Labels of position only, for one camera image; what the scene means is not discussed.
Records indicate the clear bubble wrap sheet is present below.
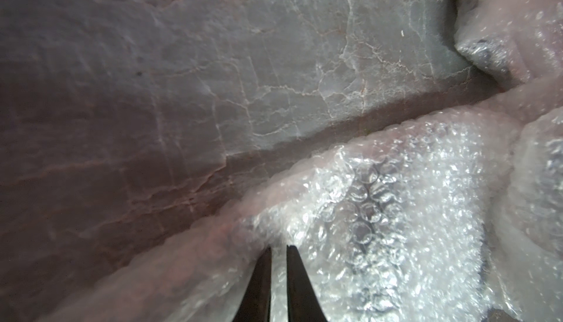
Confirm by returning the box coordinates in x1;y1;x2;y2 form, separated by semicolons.
48;77;562;321

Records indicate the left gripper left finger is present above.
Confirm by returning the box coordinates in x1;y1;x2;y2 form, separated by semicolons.
233;247;272;322

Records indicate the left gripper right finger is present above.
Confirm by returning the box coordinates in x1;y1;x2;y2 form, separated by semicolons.
286;245;328;322

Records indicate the bubble wrapped pink plate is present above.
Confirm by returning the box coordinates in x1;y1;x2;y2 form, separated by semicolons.
455;0;562;88

